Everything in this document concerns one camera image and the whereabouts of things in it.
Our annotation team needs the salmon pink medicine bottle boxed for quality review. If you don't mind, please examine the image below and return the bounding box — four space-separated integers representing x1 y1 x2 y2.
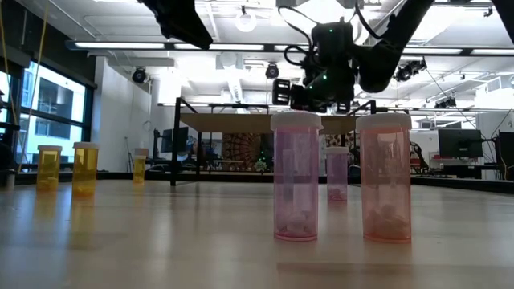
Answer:
355 112 414 245

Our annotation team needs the amber yellow medicine bottle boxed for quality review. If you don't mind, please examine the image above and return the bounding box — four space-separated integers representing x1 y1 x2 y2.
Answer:
133 154 148 185
35 144 63 193
71 141 100 197

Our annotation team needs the white patterned cloth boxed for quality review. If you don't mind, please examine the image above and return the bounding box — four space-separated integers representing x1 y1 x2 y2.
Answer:
319 134 327 176

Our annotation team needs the black computer monitor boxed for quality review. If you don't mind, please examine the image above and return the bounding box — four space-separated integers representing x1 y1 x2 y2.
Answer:
497 131 514 166
160 126 190 153
437 128 483 159

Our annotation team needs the small green tree decoration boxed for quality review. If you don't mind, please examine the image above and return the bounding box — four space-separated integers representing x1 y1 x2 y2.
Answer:
255 150 269 173

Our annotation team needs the brown patterned tapestry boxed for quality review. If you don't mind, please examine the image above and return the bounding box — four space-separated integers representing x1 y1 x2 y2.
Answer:
222 132 275 172

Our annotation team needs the large black-framed window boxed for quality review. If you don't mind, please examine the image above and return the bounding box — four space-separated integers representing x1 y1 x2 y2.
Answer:
0 59 96 173

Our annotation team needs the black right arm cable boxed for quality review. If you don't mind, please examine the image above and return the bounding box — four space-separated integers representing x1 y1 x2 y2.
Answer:
278 4 319 67

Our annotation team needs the black overhead camera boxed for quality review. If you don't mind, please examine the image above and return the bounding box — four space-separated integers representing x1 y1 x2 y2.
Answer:
264 62 281 80

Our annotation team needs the white hanging ring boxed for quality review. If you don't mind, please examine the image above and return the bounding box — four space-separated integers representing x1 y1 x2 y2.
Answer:
235 4 258 33

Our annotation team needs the black ceiling camera cluster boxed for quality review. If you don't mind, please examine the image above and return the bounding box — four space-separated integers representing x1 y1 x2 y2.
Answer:
395 58 428 83

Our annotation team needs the wooden shelf black frame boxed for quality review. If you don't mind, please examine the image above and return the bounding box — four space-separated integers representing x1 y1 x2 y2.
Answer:
170 97 378 188

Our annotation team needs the yellow hanging cable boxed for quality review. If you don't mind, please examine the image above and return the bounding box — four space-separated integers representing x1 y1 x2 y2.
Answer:
18 0 50 172

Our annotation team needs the black aluminium rig frame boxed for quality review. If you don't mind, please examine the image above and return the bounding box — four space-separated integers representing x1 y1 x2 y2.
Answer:
0 170 514 196

